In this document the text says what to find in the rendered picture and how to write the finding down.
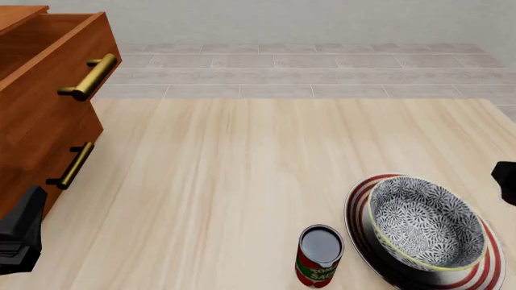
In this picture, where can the closed wooden drawer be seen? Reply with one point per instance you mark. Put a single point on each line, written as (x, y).
(48, 133)

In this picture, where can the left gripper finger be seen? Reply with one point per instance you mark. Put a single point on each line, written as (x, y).
(30, 211)

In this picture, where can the wooden cabinet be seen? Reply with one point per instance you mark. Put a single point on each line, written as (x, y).
(18, 16)

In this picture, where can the tomato sauce tin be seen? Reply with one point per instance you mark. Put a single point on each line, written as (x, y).
(320, 244)

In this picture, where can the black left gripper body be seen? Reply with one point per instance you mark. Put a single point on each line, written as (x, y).
(18, 252)

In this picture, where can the open wooden drawer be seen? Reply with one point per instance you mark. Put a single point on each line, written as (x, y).
(44, 90)

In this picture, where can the plate with red rings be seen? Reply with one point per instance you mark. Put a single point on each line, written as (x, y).
(355, 205)

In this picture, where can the patterned black and white bowl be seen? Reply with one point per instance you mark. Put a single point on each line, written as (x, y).
(427, 220)

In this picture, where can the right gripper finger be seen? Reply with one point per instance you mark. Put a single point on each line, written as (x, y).
(508, 181)

